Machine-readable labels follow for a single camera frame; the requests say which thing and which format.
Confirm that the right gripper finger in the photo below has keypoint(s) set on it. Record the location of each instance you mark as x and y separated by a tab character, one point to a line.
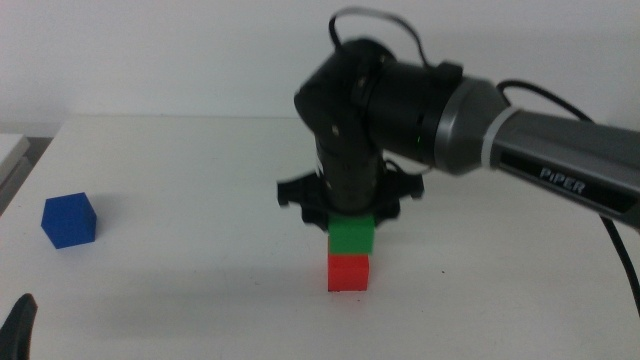
384	220
317	222

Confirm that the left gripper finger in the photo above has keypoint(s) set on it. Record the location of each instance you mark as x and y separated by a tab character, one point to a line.
17	330

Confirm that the green cube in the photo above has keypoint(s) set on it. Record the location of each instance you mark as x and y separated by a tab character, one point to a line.
351	235

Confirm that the red cube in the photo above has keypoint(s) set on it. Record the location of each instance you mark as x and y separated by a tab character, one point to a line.
348	272

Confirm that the blue cube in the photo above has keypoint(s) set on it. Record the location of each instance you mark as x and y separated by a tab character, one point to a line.
67	222

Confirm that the right black Piper arm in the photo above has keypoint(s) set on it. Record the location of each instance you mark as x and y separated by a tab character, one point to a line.
550	150

